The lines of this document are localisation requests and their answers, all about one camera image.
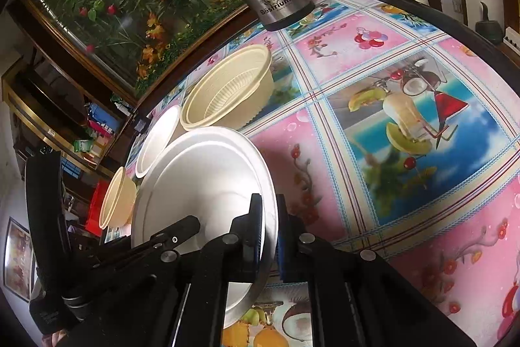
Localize framed picture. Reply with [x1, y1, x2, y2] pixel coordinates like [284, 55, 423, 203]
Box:
[3, 217, 34, 303]

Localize floral wall picture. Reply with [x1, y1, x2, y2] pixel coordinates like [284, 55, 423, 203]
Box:
[24, 0, 338, 98]

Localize small cream bowl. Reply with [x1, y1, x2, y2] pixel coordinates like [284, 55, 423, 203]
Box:
[98, 166, 139, 230]

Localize printed fruit tablecloth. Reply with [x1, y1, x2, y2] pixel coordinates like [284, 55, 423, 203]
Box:
[103, 0, 520, 347]

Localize large cream ribbed bowl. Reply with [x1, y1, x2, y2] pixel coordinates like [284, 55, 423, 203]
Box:
[179, 44, 275, 132]

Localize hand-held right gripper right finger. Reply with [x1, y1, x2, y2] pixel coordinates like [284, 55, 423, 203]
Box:
[276, 193, 477, 347]

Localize small white plate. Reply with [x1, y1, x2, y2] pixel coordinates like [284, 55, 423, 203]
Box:
[135, 105, 185, 179]

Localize large white plate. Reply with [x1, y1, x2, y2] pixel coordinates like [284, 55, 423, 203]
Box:
[132, 127, 279, 327]

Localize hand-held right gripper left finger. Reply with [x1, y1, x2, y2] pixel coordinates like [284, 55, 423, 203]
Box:
[101, 193, 266, 347]

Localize blue and pink packages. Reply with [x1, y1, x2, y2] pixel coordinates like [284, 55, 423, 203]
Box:
[87, 103, 123, 136]

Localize white power strip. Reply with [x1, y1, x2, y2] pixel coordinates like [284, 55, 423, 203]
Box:
[504, 26, 520, 55]

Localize dark vase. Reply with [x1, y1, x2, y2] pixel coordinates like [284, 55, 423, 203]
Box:
[475, 1, 506, 45]

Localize red plastic bin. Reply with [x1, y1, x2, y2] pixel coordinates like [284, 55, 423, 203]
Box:
[87, 180, 112, 238]

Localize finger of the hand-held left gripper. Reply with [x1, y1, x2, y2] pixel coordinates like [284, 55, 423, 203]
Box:
[97, 215, 202, 262]

